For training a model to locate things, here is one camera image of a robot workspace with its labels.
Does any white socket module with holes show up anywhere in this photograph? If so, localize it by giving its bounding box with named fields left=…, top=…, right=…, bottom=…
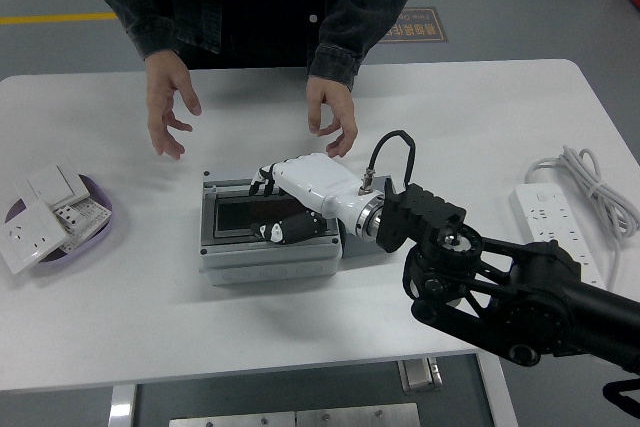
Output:
left=52, top=196, right=111, bottom=253

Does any white power strip cord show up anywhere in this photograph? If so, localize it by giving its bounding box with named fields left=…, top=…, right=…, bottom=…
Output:
left=523, top=145, right=640, bottom=293

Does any white table leg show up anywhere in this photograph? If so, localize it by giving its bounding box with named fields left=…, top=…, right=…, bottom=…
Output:
left=474, top=351, right=519, bottom=427
left=107, top=385, right=137, bottom=427

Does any white wall switch plate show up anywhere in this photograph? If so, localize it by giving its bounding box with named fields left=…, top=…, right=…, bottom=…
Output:
left=17, top=164, right=90, bottom=208

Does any white wall socket panel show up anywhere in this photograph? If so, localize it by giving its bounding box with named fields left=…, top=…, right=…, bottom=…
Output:
left=0, top=199, right=66, bottom=276

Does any grey box with clear lid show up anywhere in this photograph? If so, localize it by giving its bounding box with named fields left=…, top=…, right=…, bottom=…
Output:
left=199, top=169, right=347, bottom=287

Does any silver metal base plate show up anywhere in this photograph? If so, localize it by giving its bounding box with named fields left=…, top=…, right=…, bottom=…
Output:
left=295, top=402, right=421, bottom=427
left=168, top=409, right=297, bottom=427

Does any white power strip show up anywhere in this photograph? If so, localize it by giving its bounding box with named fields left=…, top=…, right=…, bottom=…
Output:
left=509, top=182, right=609, bottom=291

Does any brown floor sign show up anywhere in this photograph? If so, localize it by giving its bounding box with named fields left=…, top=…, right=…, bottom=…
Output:
left=379, top=6, right=450, bottom=44

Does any person's left hand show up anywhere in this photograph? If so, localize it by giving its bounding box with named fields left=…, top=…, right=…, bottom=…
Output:
left=304, top=75, right=360, bottom=159

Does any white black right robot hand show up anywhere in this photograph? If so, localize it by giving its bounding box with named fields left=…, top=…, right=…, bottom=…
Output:
left=248, top=152, right=384, bottom=247

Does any silver metal bracket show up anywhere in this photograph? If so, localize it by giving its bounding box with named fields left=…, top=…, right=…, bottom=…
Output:
left=398, top=357, right=444, bottom=393

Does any grey cube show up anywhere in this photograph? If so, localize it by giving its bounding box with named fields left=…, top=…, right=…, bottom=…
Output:
left=341, top=174, right=401, bottom=257

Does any purple tray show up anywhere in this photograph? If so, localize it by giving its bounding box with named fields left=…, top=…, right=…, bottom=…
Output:
left=3, top=174, right=115, bottom=276

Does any person's right hand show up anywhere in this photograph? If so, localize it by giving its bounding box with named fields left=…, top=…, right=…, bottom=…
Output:
left=144, top=50, right=203, bottom=162

